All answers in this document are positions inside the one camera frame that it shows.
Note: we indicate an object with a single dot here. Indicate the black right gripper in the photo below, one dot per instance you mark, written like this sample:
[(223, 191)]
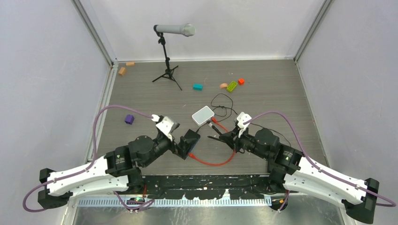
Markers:
[(232, 139)]

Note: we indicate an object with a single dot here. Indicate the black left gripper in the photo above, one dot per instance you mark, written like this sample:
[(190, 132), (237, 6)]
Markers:
[(176, 148)]

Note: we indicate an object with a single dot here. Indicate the black network switch blue ports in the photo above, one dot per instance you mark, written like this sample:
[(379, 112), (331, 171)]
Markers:
[(190, 133)]

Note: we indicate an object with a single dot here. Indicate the white router box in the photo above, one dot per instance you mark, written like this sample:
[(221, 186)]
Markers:
[(203, 115)]

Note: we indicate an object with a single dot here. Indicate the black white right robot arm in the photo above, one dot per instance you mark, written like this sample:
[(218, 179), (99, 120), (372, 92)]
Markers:
[(291, 170)]

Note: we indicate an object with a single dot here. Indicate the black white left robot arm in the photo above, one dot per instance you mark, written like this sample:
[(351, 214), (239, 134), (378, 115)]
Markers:
[(118, 170)]

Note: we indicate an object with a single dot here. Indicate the purple toy block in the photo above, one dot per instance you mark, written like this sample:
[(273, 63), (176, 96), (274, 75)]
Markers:
[(129, 119)]

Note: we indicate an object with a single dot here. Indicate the green lego brick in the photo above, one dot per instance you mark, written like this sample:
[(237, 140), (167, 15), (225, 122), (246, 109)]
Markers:
[(230, 88)]

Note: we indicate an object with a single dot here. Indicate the peach toy block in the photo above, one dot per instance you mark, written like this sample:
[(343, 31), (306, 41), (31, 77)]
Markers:
[(223, 86)]

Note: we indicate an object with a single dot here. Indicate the orange toy block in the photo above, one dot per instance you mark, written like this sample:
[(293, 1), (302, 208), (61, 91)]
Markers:
[(241, 81)]

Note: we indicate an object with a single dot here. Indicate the teal toy block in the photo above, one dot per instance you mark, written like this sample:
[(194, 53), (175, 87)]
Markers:
[(198, 87)]

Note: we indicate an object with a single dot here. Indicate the black microphone tripod stand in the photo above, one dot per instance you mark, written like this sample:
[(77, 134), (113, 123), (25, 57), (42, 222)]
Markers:
[(169, 72)]

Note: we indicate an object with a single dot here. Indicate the tan wooden block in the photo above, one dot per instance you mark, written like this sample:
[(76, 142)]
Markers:
[(122, 71), (130, 63)]

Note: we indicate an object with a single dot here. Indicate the grey microphone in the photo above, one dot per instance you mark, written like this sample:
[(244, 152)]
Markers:
[(186, 30)]

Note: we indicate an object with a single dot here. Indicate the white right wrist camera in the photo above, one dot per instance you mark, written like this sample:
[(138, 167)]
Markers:
[(242, 122)]

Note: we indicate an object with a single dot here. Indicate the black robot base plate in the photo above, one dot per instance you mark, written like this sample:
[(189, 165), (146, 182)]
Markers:
[(204, 187)]

